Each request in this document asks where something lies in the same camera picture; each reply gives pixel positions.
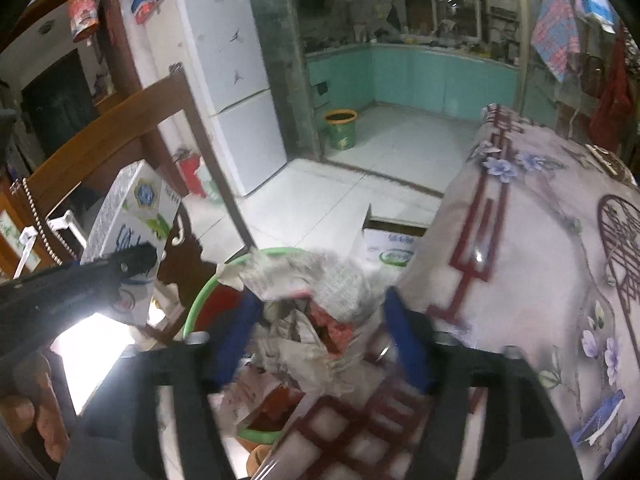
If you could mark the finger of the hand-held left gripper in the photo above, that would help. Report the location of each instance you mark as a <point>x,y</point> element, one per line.
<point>135,260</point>

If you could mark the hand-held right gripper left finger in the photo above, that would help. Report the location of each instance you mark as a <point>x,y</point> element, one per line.
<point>235,340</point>

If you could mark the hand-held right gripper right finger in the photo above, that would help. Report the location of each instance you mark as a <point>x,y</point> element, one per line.
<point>405,345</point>

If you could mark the red basin with green rim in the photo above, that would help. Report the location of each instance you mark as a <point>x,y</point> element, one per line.
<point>217,307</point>

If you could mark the newspaper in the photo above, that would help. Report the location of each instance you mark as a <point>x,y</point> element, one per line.
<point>310,280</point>

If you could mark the person's left hand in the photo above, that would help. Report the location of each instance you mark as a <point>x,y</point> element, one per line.
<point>40,410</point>

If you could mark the white plastic hanger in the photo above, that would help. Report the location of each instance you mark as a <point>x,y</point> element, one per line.
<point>60,227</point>

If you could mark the printed cardboard box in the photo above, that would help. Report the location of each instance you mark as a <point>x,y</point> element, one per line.
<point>387,245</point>

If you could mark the red fire extinguisher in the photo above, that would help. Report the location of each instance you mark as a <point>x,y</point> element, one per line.
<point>191,172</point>

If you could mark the green detergent bottle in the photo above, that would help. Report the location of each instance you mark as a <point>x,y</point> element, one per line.
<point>210,185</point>

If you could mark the orange-brown soft object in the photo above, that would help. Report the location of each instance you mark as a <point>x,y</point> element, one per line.
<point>261,461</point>

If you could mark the carved wooden chair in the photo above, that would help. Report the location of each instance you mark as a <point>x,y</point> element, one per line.
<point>100,135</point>

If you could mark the white refrigerator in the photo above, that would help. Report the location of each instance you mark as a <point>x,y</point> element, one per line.
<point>225,60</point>

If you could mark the green bucket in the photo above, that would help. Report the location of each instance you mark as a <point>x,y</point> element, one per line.
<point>341,132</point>

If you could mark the red hanging decoration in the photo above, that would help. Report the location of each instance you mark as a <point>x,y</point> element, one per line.
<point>84,12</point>

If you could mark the teal kitchen cabinets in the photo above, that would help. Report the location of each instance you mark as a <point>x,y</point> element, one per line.
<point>425,80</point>

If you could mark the brown flat object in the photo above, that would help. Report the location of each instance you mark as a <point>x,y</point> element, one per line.
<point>610,162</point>

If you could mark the red apron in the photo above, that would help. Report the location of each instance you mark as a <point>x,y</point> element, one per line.
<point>612,100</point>

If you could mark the kitchen window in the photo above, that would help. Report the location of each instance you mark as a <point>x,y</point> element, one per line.
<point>450,0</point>

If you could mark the plaid towel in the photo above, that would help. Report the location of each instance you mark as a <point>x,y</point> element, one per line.
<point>555,30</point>

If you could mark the wooden door frame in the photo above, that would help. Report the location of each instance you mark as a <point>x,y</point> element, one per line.
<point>120,25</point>

